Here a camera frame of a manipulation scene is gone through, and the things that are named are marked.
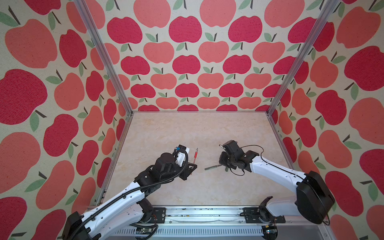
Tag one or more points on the aluminium front rail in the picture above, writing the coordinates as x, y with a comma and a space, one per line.
220, 223

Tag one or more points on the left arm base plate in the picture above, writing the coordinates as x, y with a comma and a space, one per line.
155, 216

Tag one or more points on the aluminium frame post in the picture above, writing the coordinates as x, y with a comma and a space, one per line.
319, 25
86, 16

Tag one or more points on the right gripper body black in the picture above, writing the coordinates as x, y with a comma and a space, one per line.
226, 159

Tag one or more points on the green pen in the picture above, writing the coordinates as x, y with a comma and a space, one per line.
212, 167

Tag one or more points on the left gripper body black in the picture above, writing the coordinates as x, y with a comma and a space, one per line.
186, 169

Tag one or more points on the red gel pen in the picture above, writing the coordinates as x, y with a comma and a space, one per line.
195, 155

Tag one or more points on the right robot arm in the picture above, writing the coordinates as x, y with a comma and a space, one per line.
311, 199

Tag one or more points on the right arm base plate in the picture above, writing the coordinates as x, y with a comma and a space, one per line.
260, 214

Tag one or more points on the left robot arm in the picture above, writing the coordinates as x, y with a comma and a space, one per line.
130, 206

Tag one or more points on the right aluminium frame post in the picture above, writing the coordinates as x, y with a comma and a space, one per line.
319, 25

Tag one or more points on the left aluminium frame post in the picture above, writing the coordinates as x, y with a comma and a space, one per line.
86, 16

